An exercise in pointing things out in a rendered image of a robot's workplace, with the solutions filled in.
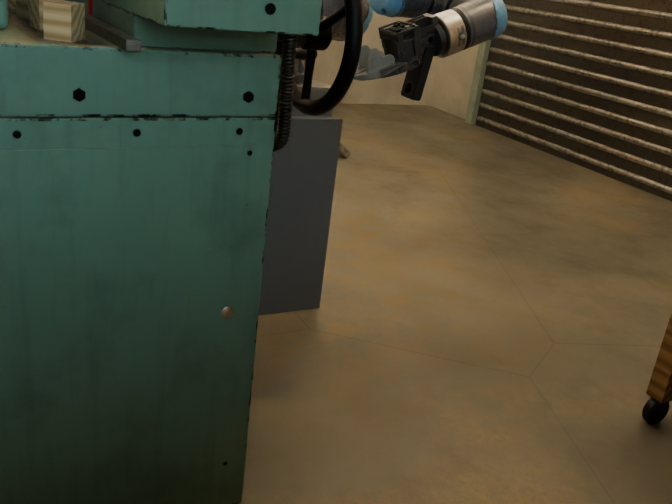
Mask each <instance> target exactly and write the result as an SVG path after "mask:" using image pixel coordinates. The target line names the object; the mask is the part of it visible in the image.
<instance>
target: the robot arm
mask: <svg viewBox="0 0 672 504"><path fill-rule="evenodd" d="M361 3H362V12H363V34H364V33H365V31H366V30H367V29H368V27H369V23H370V22H371V20H372V17H373V11H375V12H376V13H377V14H380V15H384V16H387V17H404V18H412V19H409V20H407V21H400V20H399V21H396V22H393V23H390V24H388V25H385V26H382V27H380V28H378V29H379V35H380V39H381V41H382V47H383V48H384V53H383V52H382V51H379V50H378V49H377V48H374V49H371V50H370V48H369V47H368V46H367V45H363V46H362V47H361V53H360V58H359V67H358V69H357V70H356V73H355V76H354V78H353V79H355V80H359V81H366V80H374V79H379V78H386V77H390V76H395V75H398V74H402V73H404V72H406V71H407V73H406V76H405V80H404V84H403V87H402V91H401V95H402V96H404V97H406V98H409V99H412V100H416V101H420V100H421V97H422V93H423V90H424V87H425V83H426V80H427V76H428V73H429V69H430V66H431V62H432V59H433V56H439V57H441V58H445V57H448V56H450V55H453V54H455V53H458V52H460V51H462V50H465V49H468V48H470V47H473V46H475V45H478V44H480V43H482V42H485V41H487V40H492V39H494V38H495V37H497V36H499V35H501V34H502V33H503V32H504V31H505V29H506V26H507V20H508V16H507V10H506V7H505V4H504V2H503V0H361ZM343 6H344V0H322V6H321V16H327V17H329V16H330V15H332V14H334V13H335V12H336V11H338V10H339V9H340V8H342V7H343ZM391 25H393V26H391ZM389 26H391V27H389ZM332 27H333V38H332V40H336V41H345V36H346V17H345V18H343V19H342V20H340V21H338V22H337V23H336V24H334V25H333V26H332ZM386 27H388V28H386ZM384 28H385V29H384ZM384 54H385V55H384ZM294 65H295V67H294V69H295V71H294V73H295V74H294V75H293V76H294V80H295V82H296V84H303V80H304V72H305V65H304V61H303V60H299V59H295V64H294Z"/></svg>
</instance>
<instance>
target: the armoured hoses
mask: <svg viewBox="0 0 672 504"><path fill-rule="evenodd" d="M283 36H284V37H283V41H277V49H276V52H275V54H278V55H280V56H281V67H280V78H279V90H278V101H277V112H276V116H273V117H275V118H276V126H275V134H276V133H277V134H276V136H275V137H274V148H273V152H276V151H278V150H281V149H282V148H284V147H285V145H286V144H287V142H288V141H289V137H290V132H291V131H290V129H291V127H290V126H291V123H290V122H291V118H292V117H291V115H292V113H291V112H292V109H291V108H292V104H293V102H292V100H293V98H292V97H293V89H294V88H293V86H294V84H293V82H294V80H293V79H294V76H293V75H294V74H295V73H294V71H295V69H294V67H295V65H294V64H295V59H296V58H295V56H296V54H295V52H296V49H295V48H296V44H297V42H296V40H297V38H296V37H297V35H290V34H283ZM282 55H283V56H282ZM281 70H282V71H281Z"/></svg>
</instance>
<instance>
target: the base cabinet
mask: <svg viewBox="0 0 672 504"><path fill-rule="evenodd" d="M275 126H276V118H275V117H0V504H236V503H240V502H241V501H242V490H243V479H244V468H245V457H246V446H247V435H248V424H249V413H250V402H251V391H252V380H253V369H254V358H255V347H256V336H257V325H258V314H259V303H260V291H261V280H262V269H263V258H264V247H265V236H266V225H267V214H268V203H269V192H270V181H271V170H272V159H273V148H274V137H275Z"/></svg>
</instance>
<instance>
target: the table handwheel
mask: <svg viewBox="0 0 672 504"><path fill-rule="evenodd" d="M345 17H346V36H345V46H344V52H343V57H342V61H341V65H340V68H339V71H338V74H337V76H336V78H335V80H334V82H333V84H332V86H331V87H330V89H329V90H328V92H327V93H326V94H325V95H324V96H322V97H321V98H319V99H317V100H311V99H310V95H311V86H312V77H313V71H314V64H315V58H316V52H317V50H320V51H323V50H326V49H327V48H328V46H329V45H330V44H331V41H332V38H333V27H332V26H333V25H334V24H336V23H337V22H338V21H340V20H342V19H343V18H345ZM283 37H284V36H283V34H278V37H277V41H283ZM362 37H363V12H362V3H361V0H344V6H343V7H342V8H340V9H339V10H338V11H336V12H335V13H334V14H332V15H330V16H329V17H327V16H321V15H320V25H319V34H318V36H306V35H297V37H296V38H297V40H296V42H297V43H298V45H299V46H300V48H301V49H303V50H307V52H306V62H305V72H304V80H303V86H302V92H301V91H300V90H299V88H298V86H297V85H296V82H295V80H294V79H293V80H294V82H293V84H294V86H293V88H294V89H293V97H292V98H293V100H292V102H293V104H292V105H293V106H294V107H295V108H296V109H298V110H299V111H300V112H302V113H304V114H307V115H312V116H317V115H322V114H325V113H327V112H329V111H331V110H332V109H333V108H335V107H336V106H337V105H338V104H339V102H340V101H341V100H342V99H343V97H344V96H345V95H346V93H347V91H348V89H349V87H350V85H351V83H352V81H353V78H354V76H355V73H356V70H357V66H358V62H359V58H360V53H361V46H362Z"/></svg>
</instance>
